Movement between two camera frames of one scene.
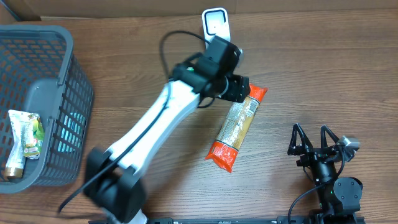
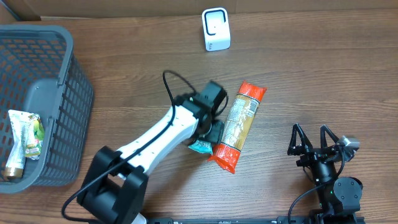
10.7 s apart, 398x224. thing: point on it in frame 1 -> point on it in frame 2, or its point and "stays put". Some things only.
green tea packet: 33,151 stays put
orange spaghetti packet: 234,127 stays put
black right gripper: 315,152 stays put
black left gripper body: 237,89 -> 214,134
